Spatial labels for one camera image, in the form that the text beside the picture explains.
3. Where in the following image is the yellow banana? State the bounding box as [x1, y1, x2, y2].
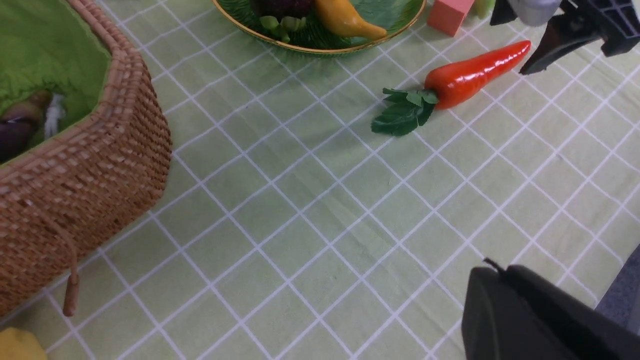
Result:
[314, 0, 387, 41]

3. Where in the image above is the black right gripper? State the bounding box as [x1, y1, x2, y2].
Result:
[519, 0, 640, 76]

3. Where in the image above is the woven wicker basket green lining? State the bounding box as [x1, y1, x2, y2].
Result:
[0, 0, 172, 317]

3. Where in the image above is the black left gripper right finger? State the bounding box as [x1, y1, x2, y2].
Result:
[505, 264, 640, 360]

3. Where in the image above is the pink foam cube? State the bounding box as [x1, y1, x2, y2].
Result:
[427, 0, 474, 37]

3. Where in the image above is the green bitter gourd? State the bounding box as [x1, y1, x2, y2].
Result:
[472, 0, 496, 19]

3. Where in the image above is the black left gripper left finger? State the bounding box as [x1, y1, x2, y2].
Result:
[461, 258, 595, 360]

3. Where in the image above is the purple mangosteen green cap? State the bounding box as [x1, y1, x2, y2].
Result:
[250, 0, 314, 44]

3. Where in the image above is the yellow foam cube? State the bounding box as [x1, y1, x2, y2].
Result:
[0, 327, 48, 360]

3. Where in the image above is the dark purple eggplant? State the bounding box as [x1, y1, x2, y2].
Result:
[0, 89, 53, 163]

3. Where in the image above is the orange carrot with leaves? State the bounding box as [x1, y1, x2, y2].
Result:
[370, 39, 531, 137]

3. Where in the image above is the green leaf-shaped glass plate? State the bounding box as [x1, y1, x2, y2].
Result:
[213, 0, 428, 57]

